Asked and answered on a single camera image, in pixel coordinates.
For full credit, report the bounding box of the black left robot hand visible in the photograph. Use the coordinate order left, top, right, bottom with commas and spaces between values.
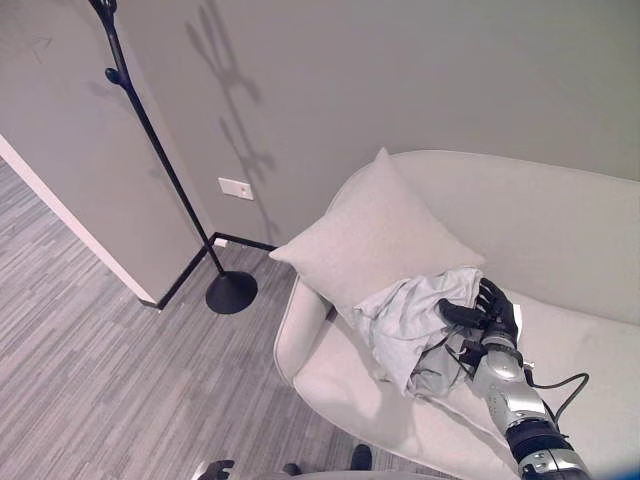
198, 459, 236, 480

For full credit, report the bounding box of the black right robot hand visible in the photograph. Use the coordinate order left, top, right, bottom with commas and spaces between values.
438, 277, 521, 344

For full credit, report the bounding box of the light grey garment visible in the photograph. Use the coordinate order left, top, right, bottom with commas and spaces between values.
352, 267, 485, 400

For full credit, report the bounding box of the beige fabric sofa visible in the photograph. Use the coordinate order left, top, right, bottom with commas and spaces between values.
273, 149, 640, 480

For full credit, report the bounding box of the black sofa leg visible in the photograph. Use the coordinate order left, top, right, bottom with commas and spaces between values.
350, 443, 374, 472

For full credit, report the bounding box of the black coat rack stand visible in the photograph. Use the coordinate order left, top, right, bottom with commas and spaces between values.
87, 0, 259, 316

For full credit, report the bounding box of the beige square cushion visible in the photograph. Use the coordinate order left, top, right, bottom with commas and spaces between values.
268, 146, 487, 327

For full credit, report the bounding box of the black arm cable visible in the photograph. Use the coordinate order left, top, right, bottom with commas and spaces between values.
523, 368, 591, 426

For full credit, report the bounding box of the white wall socket plate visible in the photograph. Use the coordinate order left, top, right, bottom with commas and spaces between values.
217, 176, 255, 202

